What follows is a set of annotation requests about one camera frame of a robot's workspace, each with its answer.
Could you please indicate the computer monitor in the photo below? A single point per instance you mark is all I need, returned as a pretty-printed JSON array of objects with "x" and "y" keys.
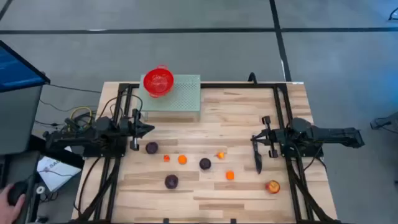
[{"x": 18, "y": 109}]

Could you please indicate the person's hand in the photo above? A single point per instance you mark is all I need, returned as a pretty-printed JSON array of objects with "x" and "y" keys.
[{"x": 7, "y": 211}]

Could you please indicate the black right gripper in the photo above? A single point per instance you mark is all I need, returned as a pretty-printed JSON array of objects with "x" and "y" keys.
[{"x": 275, "y": 137}]

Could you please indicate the dark purple plum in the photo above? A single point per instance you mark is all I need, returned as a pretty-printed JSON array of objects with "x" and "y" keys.
[
  {"x": 205, "y": 163},
  {"x": 151, "y": 147},
  {"x": 171, "y": 181}
]

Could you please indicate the black camera pole mount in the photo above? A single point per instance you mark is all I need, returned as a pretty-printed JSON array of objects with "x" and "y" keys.
[{"x": 252, "y": 77}]

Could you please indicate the red plastic colander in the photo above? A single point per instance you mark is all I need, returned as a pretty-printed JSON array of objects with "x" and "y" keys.
[{"x": 158, "y": 82}]

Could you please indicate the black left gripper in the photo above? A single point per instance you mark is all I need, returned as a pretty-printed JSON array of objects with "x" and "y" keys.
[{"x": 129, "y": 127}]

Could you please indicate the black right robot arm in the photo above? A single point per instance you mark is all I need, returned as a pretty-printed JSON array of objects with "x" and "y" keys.
[{"x": 335, "y": 135}]

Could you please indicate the black desk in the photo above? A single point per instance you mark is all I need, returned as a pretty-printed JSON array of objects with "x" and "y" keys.
[{"x": 62, "y": 157}]

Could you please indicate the white tape roll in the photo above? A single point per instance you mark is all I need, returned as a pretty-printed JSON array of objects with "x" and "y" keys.
[{"x": 40, "y": 189}]

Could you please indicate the small red-orange fruit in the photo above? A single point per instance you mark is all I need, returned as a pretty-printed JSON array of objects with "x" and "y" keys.
[{"x": 166, "y": 158}]

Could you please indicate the small yellow-orange fruit with stem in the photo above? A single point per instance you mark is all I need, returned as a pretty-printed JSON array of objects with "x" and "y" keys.
[{"x": 220, "y": 155}]

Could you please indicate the orange mandarin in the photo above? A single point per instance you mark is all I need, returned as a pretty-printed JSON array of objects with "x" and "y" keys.
[
  {"x": 229, "y": 175},
  {"x": 182, "y": 159}
]

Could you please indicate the red and yellow apple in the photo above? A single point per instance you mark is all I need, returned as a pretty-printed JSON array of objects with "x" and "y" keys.
[{"x": 272, "y": 186}]

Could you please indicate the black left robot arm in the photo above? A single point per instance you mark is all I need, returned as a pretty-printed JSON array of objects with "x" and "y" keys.
[{"x": 93, "y": 133}]

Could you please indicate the green perforated box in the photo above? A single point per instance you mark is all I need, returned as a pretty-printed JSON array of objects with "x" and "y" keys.
[{"x": 186, "y": 96}]

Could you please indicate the black computer mouse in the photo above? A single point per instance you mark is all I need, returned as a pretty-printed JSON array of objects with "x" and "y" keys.
[{"x": 17, "y": 191}]

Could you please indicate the white paper booklet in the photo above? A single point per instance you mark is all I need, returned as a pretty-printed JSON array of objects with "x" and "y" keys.
[{"x": 59, "y": 174}]

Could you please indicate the black knife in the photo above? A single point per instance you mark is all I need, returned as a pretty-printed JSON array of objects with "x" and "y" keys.
[{"x": 258, "y": 161}]

